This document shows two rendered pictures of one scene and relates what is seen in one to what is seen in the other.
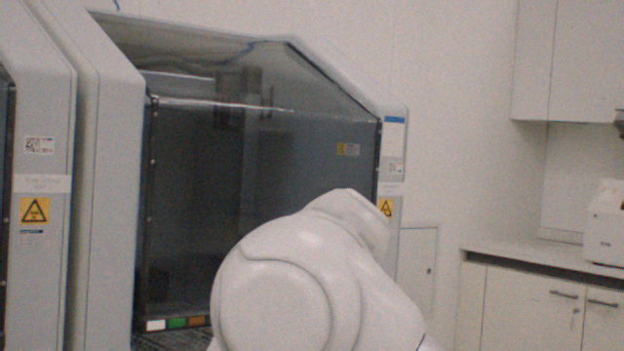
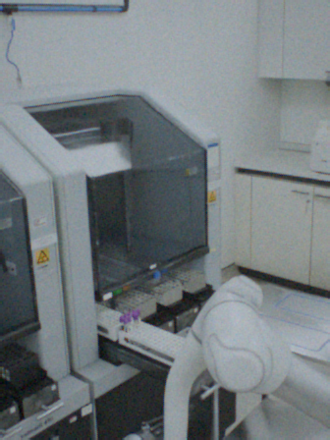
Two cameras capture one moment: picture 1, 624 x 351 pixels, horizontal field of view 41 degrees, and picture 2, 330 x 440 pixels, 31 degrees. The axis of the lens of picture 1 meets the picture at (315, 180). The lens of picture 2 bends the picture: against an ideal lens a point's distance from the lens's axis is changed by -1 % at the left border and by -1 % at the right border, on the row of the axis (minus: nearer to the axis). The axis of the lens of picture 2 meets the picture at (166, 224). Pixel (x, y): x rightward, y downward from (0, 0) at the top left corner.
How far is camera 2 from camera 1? 66 cm
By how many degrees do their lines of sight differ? 16
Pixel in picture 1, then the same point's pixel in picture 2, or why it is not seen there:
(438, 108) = (213, 81)
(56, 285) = (57, 290)
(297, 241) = (244, 337)
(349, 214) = (247, 294)
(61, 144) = (50, 217)
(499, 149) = (252, 98)
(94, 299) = (76, 291)
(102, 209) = (74, 244)
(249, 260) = (226, 349)
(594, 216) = (316, 144)
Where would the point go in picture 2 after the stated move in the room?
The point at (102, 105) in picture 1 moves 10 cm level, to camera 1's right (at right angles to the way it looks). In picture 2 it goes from (66, 190) to (98, 188)
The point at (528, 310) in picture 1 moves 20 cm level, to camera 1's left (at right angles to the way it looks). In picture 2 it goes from (279, 201) to (252, 203)
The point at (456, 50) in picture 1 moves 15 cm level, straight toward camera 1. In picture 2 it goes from (222, 39) to (223, 40)
